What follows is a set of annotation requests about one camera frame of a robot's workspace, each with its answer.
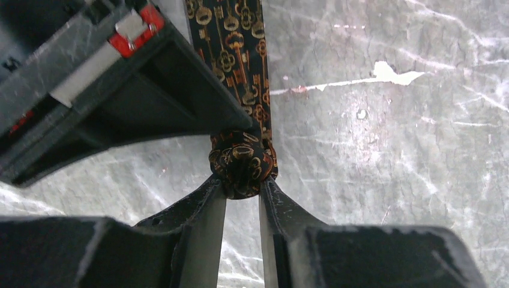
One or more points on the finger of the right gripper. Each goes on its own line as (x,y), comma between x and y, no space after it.
(81,77)

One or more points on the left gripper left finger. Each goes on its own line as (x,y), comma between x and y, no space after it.
(177,247)

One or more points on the brown patterned necktie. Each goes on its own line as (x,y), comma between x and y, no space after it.
(229,36)

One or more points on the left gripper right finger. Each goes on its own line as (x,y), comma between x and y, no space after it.
(299,250)

